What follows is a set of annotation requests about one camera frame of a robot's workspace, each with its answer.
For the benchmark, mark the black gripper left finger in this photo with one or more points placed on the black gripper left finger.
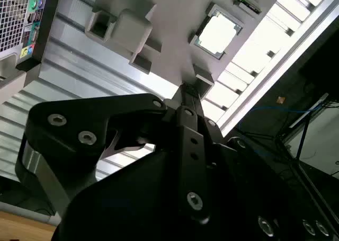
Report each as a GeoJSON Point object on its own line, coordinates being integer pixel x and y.
{"type": "Point", "coordinates": [79, 114]}

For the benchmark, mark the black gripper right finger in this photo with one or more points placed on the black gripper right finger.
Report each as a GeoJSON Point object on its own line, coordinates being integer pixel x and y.
{"type": "Point", "coordinates": [212, 131]}

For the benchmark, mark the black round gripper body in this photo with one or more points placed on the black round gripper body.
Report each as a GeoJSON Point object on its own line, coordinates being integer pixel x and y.
{"type": "Point", "coordinates": [127, 206]}

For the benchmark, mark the silver CPU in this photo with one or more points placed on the silver CPU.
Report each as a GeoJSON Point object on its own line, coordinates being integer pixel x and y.
{"type": "Point", "coordinates": [217, 31]}

